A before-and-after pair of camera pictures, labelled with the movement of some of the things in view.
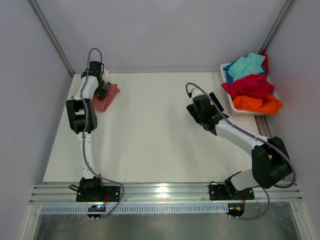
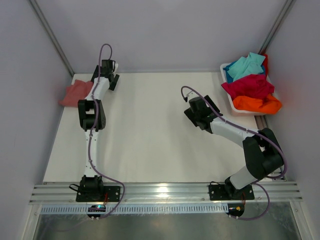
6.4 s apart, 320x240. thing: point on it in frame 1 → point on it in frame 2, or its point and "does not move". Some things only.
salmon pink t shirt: [102, 104] → [78, 91]
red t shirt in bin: [266, 64] does not move
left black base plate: [113, 195] does not move
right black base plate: [218, 192] does not move
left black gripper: [101, 92] → [113, 84]
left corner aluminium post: [52, 35] does not move
